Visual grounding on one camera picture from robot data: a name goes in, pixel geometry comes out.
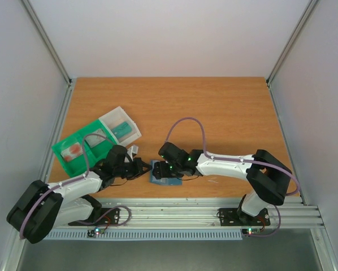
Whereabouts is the teal card in bin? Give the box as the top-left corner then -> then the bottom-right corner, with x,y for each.
112,121 -> 132,139

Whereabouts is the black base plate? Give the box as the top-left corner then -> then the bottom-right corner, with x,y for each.
216,208 -> 271,226
68,208 -> 120,226

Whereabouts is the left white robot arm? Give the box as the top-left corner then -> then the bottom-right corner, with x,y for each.
6,145 -> 152,244

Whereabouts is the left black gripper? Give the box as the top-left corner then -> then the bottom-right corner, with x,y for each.
115,158 -> 153,180

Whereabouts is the green plastic tray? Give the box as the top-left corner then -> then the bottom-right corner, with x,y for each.
51,120 -> 118,177

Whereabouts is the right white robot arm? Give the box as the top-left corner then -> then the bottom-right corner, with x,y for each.
152,142 -> 293,224

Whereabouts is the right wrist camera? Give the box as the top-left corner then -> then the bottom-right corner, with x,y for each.
158,142 -> 189,164

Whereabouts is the grey slotted cable duct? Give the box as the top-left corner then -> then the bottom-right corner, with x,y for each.
45,229 -> 242,242

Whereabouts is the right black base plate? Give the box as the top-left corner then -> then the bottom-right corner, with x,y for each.
216,208 -> 271,226

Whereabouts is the teal card holder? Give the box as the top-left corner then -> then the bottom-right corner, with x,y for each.
149,169 -> 183,186

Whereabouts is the white translucent plastic bin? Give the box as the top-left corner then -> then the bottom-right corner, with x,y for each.
98,106 -> 142,147

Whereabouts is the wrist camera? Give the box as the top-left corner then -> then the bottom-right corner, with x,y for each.
158,142 -> 189,164
127,145 -> 138,159

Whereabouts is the red white card in tray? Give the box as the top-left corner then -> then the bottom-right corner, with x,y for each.
60,143 -> 83,163

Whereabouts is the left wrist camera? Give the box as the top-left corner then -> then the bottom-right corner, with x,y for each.
127,145 -> 138,159

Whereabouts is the grey card in tray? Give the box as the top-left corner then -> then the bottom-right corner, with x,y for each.
85,129 -> 106,148

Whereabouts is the aluminium front rail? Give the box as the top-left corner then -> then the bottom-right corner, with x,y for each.
98,197 -> 324,229

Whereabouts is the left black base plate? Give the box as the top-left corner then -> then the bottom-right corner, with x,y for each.
68,208 -> 120,226

